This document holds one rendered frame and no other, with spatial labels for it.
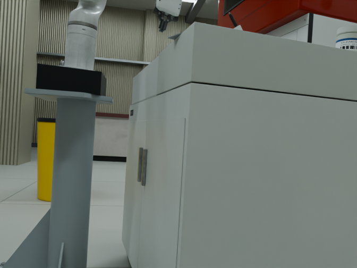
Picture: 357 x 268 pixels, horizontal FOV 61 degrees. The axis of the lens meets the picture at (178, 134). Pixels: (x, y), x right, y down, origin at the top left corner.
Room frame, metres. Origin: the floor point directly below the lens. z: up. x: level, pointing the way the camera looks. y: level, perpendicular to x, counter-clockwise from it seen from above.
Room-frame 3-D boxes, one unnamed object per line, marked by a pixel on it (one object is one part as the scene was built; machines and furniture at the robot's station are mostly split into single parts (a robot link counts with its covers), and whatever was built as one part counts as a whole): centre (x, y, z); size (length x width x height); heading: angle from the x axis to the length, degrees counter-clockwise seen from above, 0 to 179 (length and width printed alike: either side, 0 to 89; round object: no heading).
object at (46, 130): (2.86, 1.09, 0.37); 0.47 x 0.47 x 0.74
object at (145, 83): (1.35, 0.13, 0.89); 0.55 x 0.09 x 0.14; 18
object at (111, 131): (7.33, 1.25, 0.48); 2.64 x 2.07 x 0.96; 9
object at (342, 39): (0.98, -0.53, 1.01); 0.07 x 0.07 x 0.10
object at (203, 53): (1.00, -0.26, 0.89); 0.62 x 0.35 x 0.14; 108
